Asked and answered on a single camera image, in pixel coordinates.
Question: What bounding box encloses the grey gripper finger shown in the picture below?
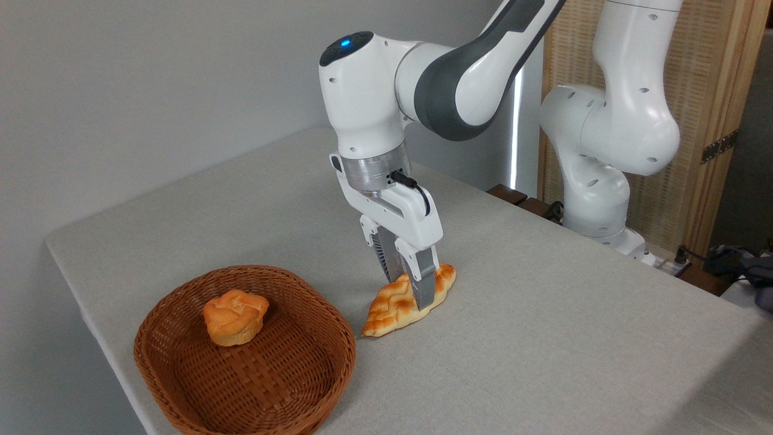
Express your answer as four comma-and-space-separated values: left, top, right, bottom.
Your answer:
394, 237, 441, 311
360, 214, 404, 285

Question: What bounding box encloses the round muffin bread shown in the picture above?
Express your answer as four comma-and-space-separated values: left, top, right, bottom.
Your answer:
202, 289, 271, 347

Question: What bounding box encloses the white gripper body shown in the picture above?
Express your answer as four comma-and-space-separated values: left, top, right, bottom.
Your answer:
329, 153, 444, 249

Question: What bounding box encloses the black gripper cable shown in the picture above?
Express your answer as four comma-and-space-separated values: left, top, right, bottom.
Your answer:
390, 171, 432, 218

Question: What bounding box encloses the dark brown wooden block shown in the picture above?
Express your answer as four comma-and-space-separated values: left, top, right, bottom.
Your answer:
679, 266, 735, 297
518, 197, 555, 219
487, 184, 528, 206

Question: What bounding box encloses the braided bread loaf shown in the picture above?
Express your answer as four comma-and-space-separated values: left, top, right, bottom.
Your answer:
362, 263, 458, 338

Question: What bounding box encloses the brown wicker basket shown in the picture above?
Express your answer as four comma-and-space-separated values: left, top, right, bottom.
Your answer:
133, 265, 357, 435

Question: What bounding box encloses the metal screen hinge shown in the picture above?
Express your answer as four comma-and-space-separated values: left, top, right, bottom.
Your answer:
701, 130, 739, 165

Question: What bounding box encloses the dark bag with cables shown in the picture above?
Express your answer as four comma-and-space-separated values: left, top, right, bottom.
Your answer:
704, 243, 773, 313

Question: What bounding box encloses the white power strip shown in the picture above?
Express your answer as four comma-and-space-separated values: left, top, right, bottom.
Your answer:
639, 249, 693, 277

